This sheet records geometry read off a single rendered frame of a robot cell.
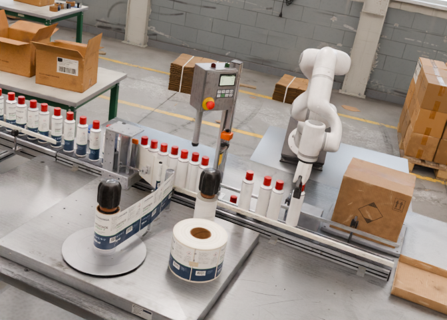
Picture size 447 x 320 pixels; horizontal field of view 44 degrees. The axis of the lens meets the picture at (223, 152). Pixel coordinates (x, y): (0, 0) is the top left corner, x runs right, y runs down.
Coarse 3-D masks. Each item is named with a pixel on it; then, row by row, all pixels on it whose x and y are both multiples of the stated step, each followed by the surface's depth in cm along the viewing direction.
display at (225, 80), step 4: (220, 76) 237; (224, 76) 238; (228, 76) 239; (232, 76) 240; (220, 80) 238; (224, 80) 239; (228, 80) 240; (232, 80) 241; (220, 84) 239; (224, 84) 240; (228, 84) 241; (232, 84) 242
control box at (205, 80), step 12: (204, 72) 233; (216, 72) 235; (228, 72) 238; (192, 84) 243; (204, 84) 235; (216, 84) 238; (192, 96) 244; (204, 96) 237; (204, 108) 240; (216, 108) 244; (228, 108) 247
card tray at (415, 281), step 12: (408, 264) 241; (420, 264) 238; (396, 276) 231; (408, 276) 232; (420, 276) 234; (432, 276) 235; (444, 276) 236; (396, 288) 218; (408, 288) 225; (420, 288) 226; (432, 288) 227; (444, 288) 229; (408, 300) 218; (420, 300) 216; (432, 300) 214; (444, 300) 221; (444, 312) 214
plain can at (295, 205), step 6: (300, 186) 232; (294, 198) 234; (300, 198) 234; (294, 204) 235; (300, 204) 235; (288, 210) 239; (294, 210) 236; (300, 210) 237; (288, 216) 239; (294, 216) 237; (288, 222) 239; (294, 222) 239
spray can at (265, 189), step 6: (264, 180) 239; (270, 180) 238; (264, 186) 239; (270, 186) 240; (264, 192) 239; (270, 192) 240; (258, 198) 242; (264, 198) 240; (258, 204) 243; (264, 204) 242; (258, 210) 243; (264, 210) 243; (264, 216) 245
